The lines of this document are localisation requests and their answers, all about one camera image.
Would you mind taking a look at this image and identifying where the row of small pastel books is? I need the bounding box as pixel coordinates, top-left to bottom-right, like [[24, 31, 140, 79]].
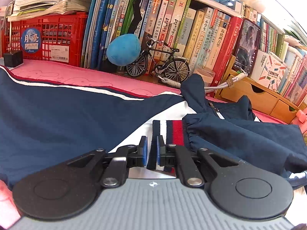
[[240, 2, 307, 106]]

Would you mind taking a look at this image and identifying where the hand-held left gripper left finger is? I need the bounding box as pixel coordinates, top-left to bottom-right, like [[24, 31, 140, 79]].
[[67, 136, 147, 189]]

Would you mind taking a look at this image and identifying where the blue egg-shaped plush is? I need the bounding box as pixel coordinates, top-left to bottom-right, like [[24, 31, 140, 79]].
[[106, 34, 141, 66]]

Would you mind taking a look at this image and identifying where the white rope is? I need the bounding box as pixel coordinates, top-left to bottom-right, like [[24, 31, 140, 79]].
[[157, 73, 248, 94]]

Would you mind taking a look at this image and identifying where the pink triangular toy house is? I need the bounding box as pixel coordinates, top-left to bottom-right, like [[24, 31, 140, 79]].
[[296, 105, 307, 135]]

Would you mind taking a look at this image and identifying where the red plastic crate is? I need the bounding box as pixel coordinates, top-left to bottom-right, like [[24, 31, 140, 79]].
[[1, 12, 89, 67]]

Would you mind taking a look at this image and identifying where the smartphone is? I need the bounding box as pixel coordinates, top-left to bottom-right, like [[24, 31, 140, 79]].
[[232, 18, 261, 74]]

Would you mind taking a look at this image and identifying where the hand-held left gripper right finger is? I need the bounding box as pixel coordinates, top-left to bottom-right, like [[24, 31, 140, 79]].
[[156, 136, 240, 188]]

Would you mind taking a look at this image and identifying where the navy and white jacket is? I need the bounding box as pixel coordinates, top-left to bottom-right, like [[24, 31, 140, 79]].
[[0, 65, 307, 193]]

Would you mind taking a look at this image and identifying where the clear pink jar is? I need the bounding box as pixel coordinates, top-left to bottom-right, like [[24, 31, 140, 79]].
[[194, 67, 214, 87]]

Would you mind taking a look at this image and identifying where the white illustrated box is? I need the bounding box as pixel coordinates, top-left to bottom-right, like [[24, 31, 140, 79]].
[[249, 50, 291, 90]]

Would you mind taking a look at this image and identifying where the black model bicycle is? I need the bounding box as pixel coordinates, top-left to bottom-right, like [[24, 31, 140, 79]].
[[126, 34, 191, 82]]

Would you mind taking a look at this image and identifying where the black hanging strap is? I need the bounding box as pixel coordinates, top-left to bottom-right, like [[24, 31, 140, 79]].
[[131, 0, 154, 37]]

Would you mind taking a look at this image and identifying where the small black block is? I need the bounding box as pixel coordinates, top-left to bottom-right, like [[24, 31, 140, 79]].
[[3, 51, 24, 67]]

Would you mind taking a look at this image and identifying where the row of tall colourful books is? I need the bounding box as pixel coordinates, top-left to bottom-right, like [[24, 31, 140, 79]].
[[81, 0, 243, 94]]

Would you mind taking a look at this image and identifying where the wooden drawer organizer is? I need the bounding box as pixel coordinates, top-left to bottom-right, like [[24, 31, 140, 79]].
[[215, 55, 303, 125]]

